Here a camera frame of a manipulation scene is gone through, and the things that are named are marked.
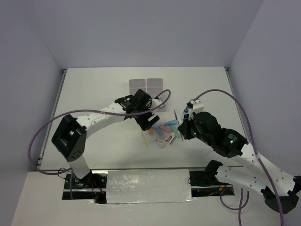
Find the light blue highlighter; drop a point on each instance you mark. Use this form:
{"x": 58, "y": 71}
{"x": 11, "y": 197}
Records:
{"x": 160, "y": 132}

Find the small blue-capped bottle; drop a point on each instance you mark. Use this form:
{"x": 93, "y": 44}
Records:
{"x": 185, "y": 112}

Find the green correction tape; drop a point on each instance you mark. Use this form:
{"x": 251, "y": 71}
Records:
{"x": 174, "y": 130}

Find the left white divided container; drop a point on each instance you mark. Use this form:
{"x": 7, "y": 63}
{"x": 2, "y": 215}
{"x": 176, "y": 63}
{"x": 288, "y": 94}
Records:
{"x": 136, "y": 84}

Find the blue correction tape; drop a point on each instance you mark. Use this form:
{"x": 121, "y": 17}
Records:
{"x": 170, "y": 123}

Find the yellow pen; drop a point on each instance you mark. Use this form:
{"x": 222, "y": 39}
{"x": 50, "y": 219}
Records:
{"x": 144, "y": 138}

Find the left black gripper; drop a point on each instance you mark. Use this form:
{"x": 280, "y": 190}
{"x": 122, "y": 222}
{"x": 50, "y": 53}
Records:
{"x": 144, "y": 124}

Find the blue clear pen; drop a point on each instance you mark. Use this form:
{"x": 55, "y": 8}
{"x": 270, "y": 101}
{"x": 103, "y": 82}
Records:
{"x": 178, "y": 124}

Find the white eraser box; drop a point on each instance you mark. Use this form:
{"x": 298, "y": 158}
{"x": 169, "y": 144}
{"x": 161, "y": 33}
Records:
{"x": 161, "y": 143}

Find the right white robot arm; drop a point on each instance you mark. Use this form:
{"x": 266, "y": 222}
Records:
{"x": 279, "y": 189}

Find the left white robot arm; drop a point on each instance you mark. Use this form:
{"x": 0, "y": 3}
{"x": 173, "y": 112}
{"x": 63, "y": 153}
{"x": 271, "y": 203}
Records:
{"x": 72, "y": 132}

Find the silver foil panel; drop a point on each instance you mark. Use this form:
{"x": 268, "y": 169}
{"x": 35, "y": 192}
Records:
{"x": 148, "y": 186}

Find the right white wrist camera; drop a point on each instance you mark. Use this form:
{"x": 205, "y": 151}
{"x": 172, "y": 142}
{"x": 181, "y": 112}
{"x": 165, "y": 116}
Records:
{"x": 194, "y": 106}

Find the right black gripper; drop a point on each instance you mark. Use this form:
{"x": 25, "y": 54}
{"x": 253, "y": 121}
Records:
{"x": 184, "y": 127}

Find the pink correction tape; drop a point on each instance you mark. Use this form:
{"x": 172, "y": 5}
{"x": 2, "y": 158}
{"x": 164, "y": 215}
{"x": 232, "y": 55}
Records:
{"x": 164, "y": 129}

